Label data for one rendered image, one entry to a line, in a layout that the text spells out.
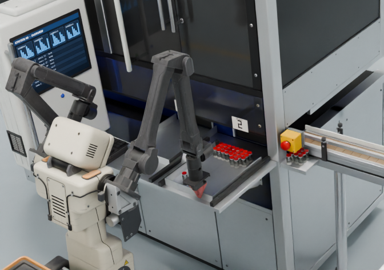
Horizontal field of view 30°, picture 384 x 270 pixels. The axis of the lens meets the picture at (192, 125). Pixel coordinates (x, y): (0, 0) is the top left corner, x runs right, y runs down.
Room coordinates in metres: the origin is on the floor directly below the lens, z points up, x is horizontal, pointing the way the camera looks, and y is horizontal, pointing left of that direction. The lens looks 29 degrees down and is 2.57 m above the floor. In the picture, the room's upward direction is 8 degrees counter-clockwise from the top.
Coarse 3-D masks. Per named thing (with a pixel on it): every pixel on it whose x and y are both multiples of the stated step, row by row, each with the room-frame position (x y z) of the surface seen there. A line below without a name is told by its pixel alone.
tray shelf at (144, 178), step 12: (228, 144) 2.81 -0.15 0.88; (240, 144) 2.80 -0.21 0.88; (252, 144) 2.78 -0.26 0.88; (120, 156) 2.84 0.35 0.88; (264, 156) 2.67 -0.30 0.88; (120, 168) 2.74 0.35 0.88; (264, 168) 2.57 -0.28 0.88; (144, 180) 2.61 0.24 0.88; (156, 180) 2.60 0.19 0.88; (252, 180) 2.49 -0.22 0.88; (168, 192) 2.51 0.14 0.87; (180, 192) 2.48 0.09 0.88; (240, 192) 2.42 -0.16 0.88; (204, 204) 2.37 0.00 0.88; (228, 204) 2.36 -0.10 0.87
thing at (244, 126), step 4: (232, 116) 2.76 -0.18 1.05; (232, 120) 2.76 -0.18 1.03; (236, 120) 2.74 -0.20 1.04; (240, 120) 2.73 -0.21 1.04; (244, 120) 2.71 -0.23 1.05; (236, 124) 2.75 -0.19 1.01; (244, 124) 2.71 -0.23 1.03; (236, 128) 2.75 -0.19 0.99; (240, 128) 2.73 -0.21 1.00; (244, 128) 2.72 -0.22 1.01; (248, 132) 2.70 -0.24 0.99
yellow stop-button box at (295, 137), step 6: (288, 132) 2.59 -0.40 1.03; (294, 132) 2.58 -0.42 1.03; (300, 132) 2.57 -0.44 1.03; (282, 138) 2.57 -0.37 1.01; (288, 138) 2.55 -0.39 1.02; (294, 138) 2.53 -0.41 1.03; (300, 138) 2.56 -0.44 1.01; (294, 144) 2.53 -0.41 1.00; (300, 144) 2.56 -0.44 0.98; (288, 150) 2.55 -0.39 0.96; (294, 150) 2.53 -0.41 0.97
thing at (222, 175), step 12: (180, 168) 2.62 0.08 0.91; (204, 168) 2.63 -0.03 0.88; (216, 168) 2.62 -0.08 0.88; (228, 168) 2.61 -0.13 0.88; (240, 168) 2.59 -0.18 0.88; (168, 180) 2.54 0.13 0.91; (180, 180) 2.57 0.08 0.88; (216, 180) 2.53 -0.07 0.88; (228, 180) 2.52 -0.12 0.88; (192, 192) 2.44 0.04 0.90; (204, 192) 2.45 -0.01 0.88; (216, 192) 2.39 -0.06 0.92
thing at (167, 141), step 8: (168, 120) 3.07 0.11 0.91; (176, 120) 3.10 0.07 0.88; (160, 128) 3.03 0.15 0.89; (168, 128) 3.03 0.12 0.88; (176, 128) 3.02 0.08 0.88; (200, 128) 2.99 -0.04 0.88; (216, 128) 2.93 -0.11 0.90; (160, 136) 2.97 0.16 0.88; (168, 136) 2.96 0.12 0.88; (176, 136) 2.95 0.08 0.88; (208, 136) 2.89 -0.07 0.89; (128, 144) 2.88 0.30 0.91; (160, 144) 2.89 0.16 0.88; (168, 144) 2.88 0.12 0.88; (176, 144) 2.87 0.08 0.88; (160, 152) 2.82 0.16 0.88; (168, 152) 2.81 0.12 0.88; (176, 152) 2.80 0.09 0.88; (160, 160) 2.73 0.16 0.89; (168, 160) 2.70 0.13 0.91
